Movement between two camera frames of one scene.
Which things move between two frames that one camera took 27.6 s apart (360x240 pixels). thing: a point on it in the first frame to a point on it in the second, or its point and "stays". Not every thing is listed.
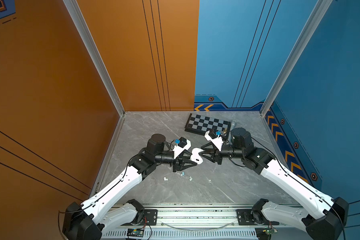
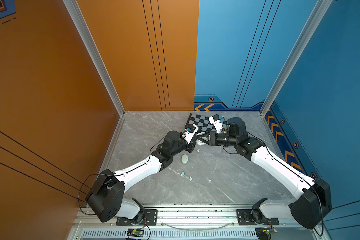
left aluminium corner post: x=75 y=11 stays
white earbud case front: x=195 y=157 to x=200 y=142
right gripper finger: x=210 y=147 to x=203 y=134
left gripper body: x=167 y=158 to x=190 y=146
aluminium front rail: x=192 y=217 stays
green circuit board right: x=268 y=231 stays
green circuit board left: x=137 y=232 stays
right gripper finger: x=213 y=156 to x=204 y=140
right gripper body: x=229 y=151 to x=224 y=139
